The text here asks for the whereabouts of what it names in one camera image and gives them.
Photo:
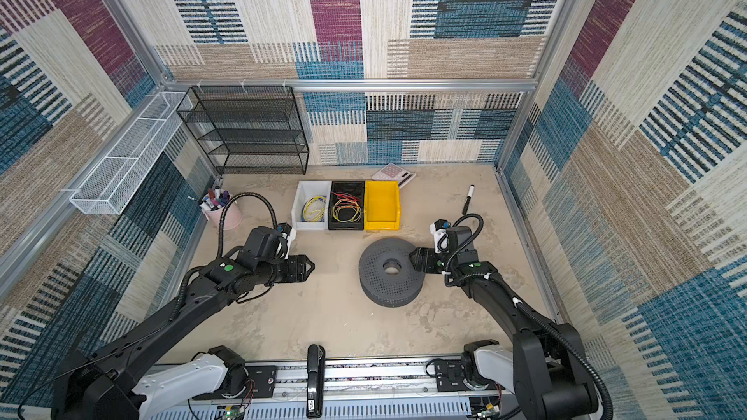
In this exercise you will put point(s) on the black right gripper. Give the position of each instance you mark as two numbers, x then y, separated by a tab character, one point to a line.
426	255

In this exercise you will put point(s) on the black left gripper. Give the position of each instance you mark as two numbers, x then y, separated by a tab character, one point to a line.
298	268

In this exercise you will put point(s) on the grey perforated cable spool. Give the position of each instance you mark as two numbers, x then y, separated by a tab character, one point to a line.
387	275

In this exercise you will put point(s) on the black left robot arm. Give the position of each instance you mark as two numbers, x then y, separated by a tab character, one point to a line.
102	386

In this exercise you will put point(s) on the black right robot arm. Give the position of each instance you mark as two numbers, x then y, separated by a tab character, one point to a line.
549	374

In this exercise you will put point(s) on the yellow plastic bin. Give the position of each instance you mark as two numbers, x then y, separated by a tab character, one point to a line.
382	206

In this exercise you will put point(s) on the black plastic bin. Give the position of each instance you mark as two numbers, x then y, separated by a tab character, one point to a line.
346	206

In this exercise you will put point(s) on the white plastic bin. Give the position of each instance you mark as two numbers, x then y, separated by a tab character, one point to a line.
310	207

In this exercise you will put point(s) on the black white marker pen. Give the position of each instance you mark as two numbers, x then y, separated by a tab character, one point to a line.
468	199

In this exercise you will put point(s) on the pink pen cup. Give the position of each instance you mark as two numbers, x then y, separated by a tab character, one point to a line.
213	204

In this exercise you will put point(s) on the black mesh shelf rack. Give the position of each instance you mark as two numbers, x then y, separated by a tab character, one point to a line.
245	130

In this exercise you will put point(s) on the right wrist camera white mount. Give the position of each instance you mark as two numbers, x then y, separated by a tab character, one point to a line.
446	237

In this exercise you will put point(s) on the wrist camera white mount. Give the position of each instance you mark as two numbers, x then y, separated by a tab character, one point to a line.
446	237
287	237

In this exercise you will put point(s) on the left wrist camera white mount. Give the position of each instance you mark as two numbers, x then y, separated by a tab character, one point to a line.
287	237

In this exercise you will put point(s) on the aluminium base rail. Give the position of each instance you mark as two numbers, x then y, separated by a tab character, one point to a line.
401	387

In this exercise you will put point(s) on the white wire mesh basket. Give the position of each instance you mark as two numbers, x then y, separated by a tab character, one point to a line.
114	181

